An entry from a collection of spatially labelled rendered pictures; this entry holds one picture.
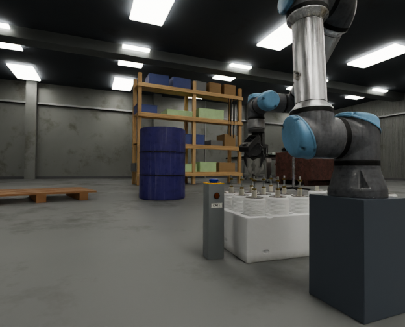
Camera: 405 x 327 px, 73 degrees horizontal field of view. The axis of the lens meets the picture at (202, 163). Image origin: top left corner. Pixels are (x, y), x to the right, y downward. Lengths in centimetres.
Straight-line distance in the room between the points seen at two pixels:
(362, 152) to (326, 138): 11
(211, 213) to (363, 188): 58
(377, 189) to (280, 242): 51
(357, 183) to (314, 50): 38
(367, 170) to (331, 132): 14
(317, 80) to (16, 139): 1025
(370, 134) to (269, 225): 53
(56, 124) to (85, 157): 143
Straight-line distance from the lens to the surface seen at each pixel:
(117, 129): 1051
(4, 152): 1071
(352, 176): 83
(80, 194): 343
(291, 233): 123
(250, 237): 113
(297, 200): 129
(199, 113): 682
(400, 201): 88
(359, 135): 83
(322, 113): 78
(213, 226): 115
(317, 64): 84
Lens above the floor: 37
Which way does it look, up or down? 1 degrees up
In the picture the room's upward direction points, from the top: straight up
